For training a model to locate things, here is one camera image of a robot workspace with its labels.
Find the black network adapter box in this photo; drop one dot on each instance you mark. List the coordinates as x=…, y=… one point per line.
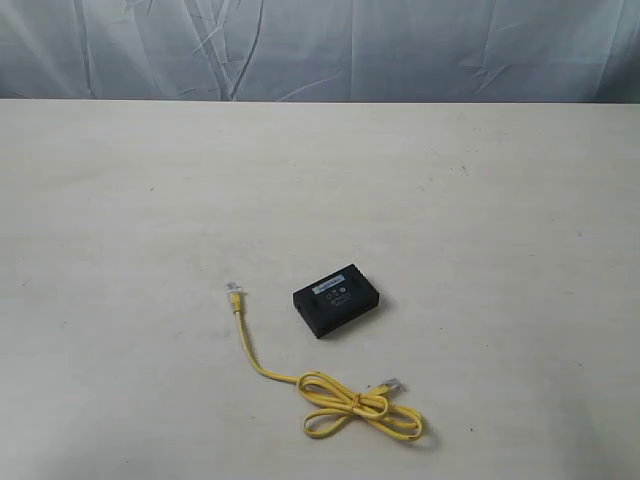
x=335, y=300

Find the white wrinkled backdrop curtain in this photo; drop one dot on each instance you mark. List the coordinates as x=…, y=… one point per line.
x=322, y=51

